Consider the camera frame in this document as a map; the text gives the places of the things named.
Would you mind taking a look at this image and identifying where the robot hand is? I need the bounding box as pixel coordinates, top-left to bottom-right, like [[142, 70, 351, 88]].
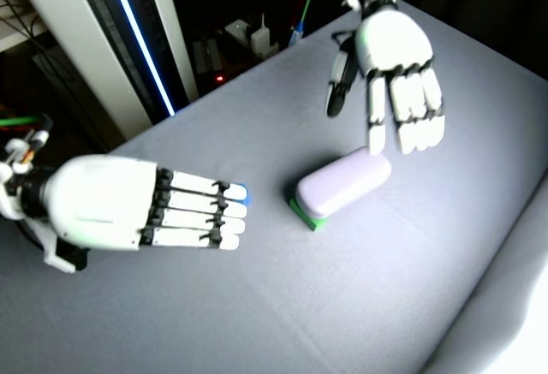
[[42, 154, 249, 252], [325, 8, 446, 157]]

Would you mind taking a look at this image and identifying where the lilac glasses case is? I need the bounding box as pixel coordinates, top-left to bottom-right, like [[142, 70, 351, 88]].
[[296, 146, 393, 219]]

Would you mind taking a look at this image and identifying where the white plastic bottle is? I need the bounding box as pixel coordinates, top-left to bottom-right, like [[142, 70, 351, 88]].
[[250, 13, 279, 61]]

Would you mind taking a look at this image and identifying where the blue block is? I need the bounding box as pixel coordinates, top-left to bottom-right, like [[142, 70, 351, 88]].
[[235, 183, 253, 206]]

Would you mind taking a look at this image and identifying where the white power adapter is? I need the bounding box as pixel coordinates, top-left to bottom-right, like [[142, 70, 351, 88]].
[[225, 20, 252, 48]]

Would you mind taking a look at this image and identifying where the white column with blue light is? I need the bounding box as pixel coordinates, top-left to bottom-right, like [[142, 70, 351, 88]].
[[6, 0, 200, 135]]

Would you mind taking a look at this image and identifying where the grey power strip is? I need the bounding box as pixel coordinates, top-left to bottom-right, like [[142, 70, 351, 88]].
[[191, 38, 223, 76]]

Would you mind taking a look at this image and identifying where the white shelf board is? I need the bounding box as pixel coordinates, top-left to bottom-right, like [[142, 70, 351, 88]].
[[0, 16, 47, 53]]

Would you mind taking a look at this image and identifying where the grey table cloth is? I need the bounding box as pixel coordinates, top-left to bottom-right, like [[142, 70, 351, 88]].
[[0, 0, 548, 374]]

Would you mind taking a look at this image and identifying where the green block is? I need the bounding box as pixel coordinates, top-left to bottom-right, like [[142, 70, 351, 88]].
[[287, 196, 330, 233]]

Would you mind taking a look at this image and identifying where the green cable with blue plug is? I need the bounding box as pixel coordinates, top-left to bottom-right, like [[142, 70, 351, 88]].
[[289, 0, 323, 46]]

